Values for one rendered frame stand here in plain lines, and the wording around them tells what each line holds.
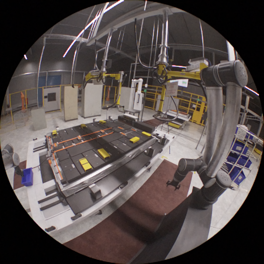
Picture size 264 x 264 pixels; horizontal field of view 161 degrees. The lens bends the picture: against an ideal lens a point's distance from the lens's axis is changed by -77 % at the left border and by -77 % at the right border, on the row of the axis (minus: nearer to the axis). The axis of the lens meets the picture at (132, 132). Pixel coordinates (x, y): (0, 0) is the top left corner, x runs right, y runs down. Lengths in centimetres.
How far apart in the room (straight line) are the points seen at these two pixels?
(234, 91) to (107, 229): 194
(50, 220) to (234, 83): 150
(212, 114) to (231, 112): 22
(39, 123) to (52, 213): 466
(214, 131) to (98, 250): 192
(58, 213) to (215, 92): 149
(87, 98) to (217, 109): 564
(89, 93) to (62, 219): 560
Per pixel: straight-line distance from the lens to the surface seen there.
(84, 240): 173
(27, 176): 143
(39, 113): 517
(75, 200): 92
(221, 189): 91
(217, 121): 79
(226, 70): 61
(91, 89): 583
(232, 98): 60
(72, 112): 561
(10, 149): 116
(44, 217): 103
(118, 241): 167
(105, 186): 94
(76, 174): 91
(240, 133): 268
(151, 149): 128
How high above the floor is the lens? 167
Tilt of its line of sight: 24 degrees down
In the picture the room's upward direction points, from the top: 8 degrees clockwise
